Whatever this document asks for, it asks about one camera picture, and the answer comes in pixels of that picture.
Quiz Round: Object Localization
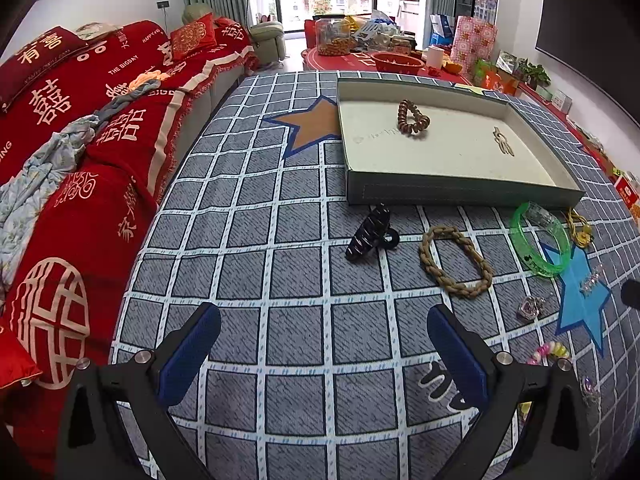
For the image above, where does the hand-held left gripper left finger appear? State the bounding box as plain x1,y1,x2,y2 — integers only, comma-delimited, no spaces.
57,301,223,480

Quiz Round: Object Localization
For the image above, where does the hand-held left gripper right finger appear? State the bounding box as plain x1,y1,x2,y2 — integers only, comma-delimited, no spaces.
426,304,593,480

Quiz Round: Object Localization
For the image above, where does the rhinestone hair clip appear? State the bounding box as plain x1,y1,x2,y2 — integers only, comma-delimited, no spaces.
579,267,607,295

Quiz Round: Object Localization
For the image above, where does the yellow flower hair tie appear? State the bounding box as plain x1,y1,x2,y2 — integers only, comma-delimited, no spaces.
565,208,593,248

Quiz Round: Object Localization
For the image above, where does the silver heart hair clip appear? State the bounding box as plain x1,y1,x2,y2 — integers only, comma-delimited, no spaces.
516,294,547,322

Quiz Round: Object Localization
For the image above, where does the pastel beaded bracelet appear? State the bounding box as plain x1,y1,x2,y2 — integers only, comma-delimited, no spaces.
526,341,572,366

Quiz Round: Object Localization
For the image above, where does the brown braided bracelet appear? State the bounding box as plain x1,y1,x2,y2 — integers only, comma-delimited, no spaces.
419,226,494,299

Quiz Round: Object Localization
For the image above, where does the small silver purple clip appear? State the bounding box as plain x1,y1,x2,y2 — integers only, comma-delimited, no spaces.
579,376,601,407

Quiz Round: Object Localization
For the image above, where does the green translucent bangle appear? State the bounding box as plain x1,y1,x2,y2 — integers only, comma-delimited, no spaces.
510,201,572,279

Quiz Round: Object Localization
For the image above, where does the black hair claw clip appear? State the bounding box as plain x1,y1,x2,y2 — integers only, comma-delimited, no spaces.
345,203,400,262

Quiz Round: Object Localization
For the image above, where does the green cardboard box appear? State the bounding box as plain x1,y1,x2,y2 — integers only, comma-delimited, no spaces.
336,77,587,207

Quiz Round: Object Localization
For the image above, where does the red gift box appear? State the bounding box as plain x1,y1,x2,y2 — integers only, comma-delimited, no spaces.
612,175,640,209

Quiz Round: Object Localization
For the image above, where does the grey checkered table cloth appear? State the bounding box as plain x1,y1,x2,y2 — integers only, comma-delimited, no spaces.
109,71,640,480

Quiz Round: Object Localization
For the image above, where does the sofa with red cover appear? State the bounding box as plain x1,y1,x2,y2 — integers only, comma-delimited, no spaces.
0,20,261,480

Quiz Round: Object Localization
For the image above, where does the small beige hair clip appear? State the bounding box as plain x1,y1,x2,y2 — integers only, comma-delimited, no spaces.
491,126,516,157

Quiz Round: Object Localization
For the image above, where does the blue floral blanket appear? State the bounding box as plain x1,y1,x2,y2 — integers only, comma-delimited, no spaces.
0,115,101,291

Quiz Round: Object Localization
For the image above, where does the green potted plant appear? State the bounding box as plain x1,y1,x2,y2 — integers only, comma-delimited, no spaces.
517,59,551,88

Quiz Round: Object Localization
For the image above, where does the grey braided cloth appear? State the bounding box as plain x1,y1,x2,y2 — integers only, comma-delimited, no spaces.
97,72,173,122

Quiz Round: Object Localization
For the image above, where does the black television screen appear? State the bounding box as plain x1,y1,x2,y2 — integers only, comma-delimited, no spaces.
535,0,640,126

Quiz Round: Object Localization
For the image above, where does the pink patterned gift bag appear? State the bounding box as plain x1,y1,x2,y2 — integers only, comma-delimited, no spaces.
450,15,498,78

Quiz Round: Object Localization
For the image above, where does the red dotted bowl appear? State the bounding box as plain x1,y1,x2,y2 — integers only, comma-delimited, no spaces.
372,51,425,73

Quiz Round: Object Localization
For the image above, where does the red cushion gold pattern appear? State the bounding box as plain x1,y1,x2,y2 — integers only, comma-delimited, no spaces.
170,14,218,61

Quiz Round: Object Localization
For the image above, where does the beige armchair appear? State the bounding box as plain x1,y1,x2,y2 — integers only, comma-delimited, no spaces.
182,4,288,63

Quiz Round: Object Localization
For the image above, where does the blue white paper bag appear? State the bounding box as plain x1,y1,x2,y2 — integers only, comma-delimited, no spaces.
430,14,456,46

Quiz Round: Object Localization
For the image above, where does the red cushion with characters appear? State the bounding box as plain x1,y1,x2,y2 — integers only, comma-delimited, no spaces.
0,26,88,106

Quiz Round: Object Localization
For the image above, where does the clear jar of nuts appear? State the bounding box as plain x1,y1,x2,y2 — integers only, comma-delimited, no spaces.
315,17,355,57

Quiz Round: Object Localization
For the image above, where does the brown bead bracelet in box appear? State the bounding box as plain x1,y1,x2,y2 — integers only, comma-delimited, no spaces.
397,100,431,137

